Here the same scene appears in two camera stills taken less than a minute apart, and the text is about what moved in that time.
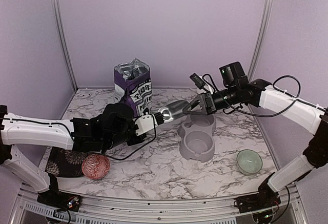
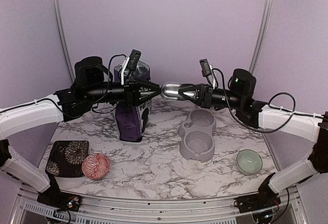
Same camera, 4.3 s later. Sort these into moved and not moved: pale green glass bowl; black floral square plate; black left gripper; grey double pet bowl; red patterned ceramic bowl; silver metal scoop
Moved: silver metal scoop; black left gripper
Not moved: black floral square plate; red patterned ceramic bowl; grey double pet bowl; pale green glass bowl
